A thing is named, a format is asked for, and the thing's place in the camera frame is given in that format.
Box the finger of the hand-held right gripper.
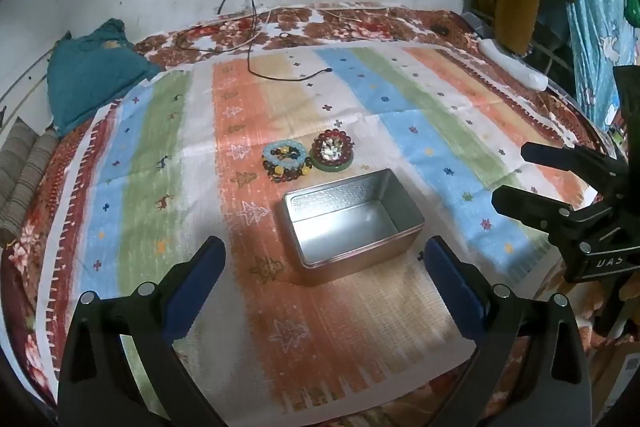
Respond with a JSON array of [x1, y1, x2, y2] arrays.
[[491, 184, 608, 248], [521, 142, 628, 195]]

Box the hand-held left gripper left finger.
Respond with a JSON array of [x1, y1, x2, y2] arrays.
[[57, 235, 236, 427]]

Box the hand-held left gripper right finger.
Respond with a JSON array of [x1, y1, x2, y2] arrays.
[[424, 235, 593, 427]]

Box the silver metal tin box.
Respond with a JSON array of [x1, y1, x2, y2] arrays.
[[283, 168, 426, 287]]

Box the colourful bead bracelet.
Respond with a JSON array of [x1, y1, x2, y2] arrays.
[[262, 157, 313, 182]]

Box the light blue bead bracelet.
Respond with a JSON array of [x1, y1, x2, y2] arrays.
[[262, 142, 308, 168]]

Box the green jade bangle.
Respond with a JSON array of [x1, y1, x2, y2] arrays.
[[309, 147, 355, 170]]

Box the bright red bead bracelet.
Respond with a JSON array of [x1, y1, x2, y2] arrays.
[[311, 130, 355, 164]]

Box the cardboard box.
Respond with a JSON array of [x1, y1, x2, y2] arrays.
[[590, 342, 640, 427]]

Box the blue printed cloth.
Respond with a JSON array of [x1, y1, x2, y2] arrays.
[[555, 0, 640, 132]]

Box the striped printed blanket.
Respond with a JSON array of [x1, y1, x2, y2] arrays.
[[37, 42, 601, 413]]

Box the grey striped pillow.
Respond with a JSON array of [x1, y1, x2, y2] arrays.
[[0, 117, 61, 245]]

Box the teal cloth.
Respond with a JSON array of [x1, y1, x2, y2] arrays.
[[47, 19, 163, 138]]

